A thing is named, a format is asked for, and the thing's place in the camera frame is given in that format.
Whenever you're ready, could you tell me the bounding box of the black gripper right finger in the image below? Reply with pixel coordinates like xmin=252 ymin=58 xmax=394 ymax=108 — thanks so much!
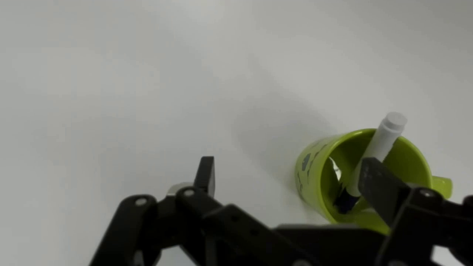
xmin=357 ymin=157 xmax=473 ymax=266

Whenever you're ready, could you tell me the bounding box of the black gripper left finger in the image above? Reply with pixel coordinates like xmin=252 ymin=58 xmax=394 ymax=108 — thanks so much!
xmin=91 ymin=155 xmax=317 ymax=266

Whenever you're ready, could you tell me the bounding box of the white marker with blue cap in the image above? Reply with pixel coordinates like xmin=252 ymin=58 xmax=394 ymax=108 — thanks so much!
xmin=345 ymin=111 xmax=410 ymax=200

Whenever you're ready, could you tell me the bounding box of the green ceramic mug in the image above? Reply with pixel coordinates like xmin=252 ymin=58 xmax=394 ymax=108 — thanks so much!
xmin=293 ymin=127 xmax=455 ymax=236

